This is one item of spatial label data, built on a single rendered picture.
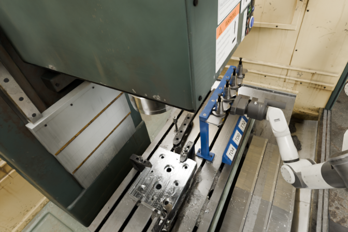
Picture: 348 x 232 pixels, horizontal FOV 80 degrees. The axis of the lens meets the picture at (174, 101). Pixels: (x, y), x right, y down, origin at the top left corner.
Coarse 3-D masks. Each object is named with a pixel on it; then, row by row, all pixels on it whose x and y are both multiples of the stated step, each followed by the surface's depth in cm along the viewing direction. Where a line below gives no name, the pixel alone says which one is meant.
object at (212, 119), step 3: (210, 114) 100; (210, 117) 98; (213, 117) 98; (216, 117) 98; (219, 117) 98; (207, 120) 97; (210, 120) 97; (213, 120) 97; (216, 120) 96; (219, 120) 96; (210, 123) 96; (213, 123) 95; (216, 123) 95; (219, 123) 95
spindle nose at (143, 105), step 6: (132, 96) 59; (132, 102) 62; (138, 102) 59; (144, 102) 58; (150, 102) 58; (156, 102) 58; (138, 108) 61; (144, 108) 60; (150, 108) 60; (156, 108) 60; (162, 108) 60; (168, 108) 62; (150, 114) 62
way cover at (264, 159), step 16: (256, 144) 141; (272, 144) 142; (256, 160) 130; (272, 160) 131; (240, 176) 121; (256, 176) 121; (272, 176) 122; (240, 192) 114; (256, 192) 114; (272, 192) 114; (288, 192) 115; (240, 208) 109; (256, 208) 109; (272, 208) 109; (288, 208) 108; (224, 224) 105; (240, 224) 104; (256, 224) 104; (272, 224) 104; (288, 224) 103
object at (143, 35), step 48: (0, 0) 52; (48, 0) 43; (96, 0) 36; (144, 0) 32; (192, 0) 30; (240, 0) 51; (48, 48) 56; (96, 48) 45; (144, 48) 38; (192, 48) 34; (144, 96) 48; (192, 96) 41
